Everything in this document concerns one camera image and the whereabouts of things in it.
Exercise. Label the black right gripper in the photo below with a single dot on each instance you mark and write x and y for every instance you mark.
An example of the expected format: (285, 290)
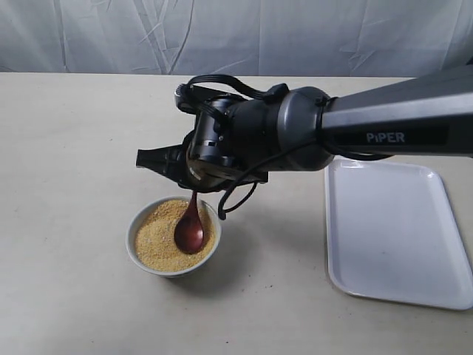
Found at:
(213, 155)

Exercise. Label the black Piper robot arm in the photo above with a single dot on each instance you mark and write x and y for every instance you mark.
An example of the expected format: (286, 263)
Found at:
(307, 128)

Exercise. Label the white fabric backdrop curtain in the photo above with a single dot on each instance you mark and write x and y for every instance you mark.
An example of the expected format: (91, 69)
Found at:
(286, 38)

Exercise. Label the white rectangular plastic tray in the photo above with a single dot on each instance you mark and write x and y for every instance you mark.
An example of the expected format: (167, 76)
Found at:
(391, 235)

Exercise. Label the brown ground food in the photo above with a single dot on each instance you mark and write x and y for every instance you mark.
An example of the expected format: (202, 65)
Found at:
(154, 239)

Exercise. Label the white ceramic bowl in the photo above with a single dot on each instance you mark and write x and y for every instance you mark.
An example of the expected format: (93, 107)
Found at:
(133, 228)

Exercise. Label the dark red wooden spoon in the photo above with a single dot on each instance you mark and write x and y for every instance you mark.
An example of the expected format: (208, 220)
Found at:
(189, 233)

